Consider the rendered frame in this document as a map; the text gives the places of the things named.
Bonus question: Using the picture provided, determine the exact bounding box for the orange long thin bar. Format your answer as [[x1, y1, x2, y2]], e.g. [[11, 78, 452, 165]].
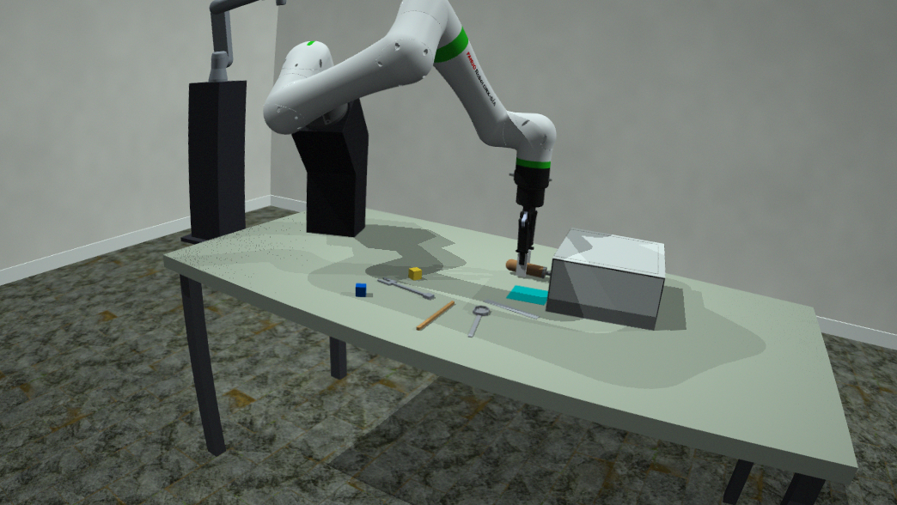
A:
[[417, 301, 455, 331]]

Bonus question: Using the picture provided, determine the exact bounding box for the teal square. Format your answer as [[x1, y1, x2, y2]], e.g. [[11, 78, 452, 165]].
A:
[[506, 285, 548, 305]]

